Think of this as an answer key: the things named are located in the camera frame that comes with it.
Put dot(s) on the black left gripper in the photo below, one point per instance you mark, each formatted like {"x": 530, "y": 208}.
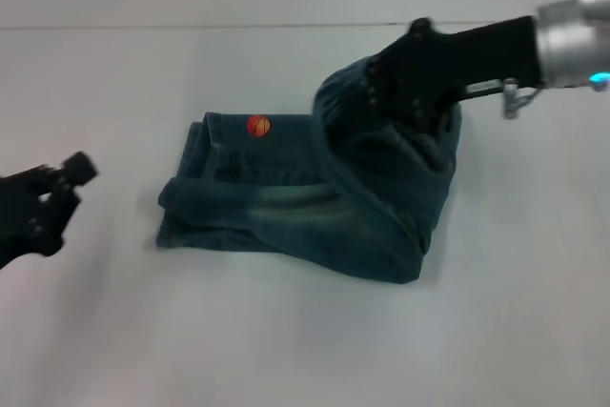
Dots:
{"x": 19, "y": 216}

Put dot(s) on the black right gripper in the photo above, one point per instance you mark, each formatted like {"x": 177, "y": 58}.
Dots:
{"x": 448, "y": 68}

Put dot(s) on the blue denim shorts basketball print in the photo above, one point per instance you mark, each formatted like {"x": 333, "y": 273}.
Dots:
{"x": 305, "y": 197}

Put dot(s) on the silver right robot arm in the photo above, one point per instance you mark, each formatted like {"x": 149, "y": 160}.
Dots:
{"x": 576, "y": 45}

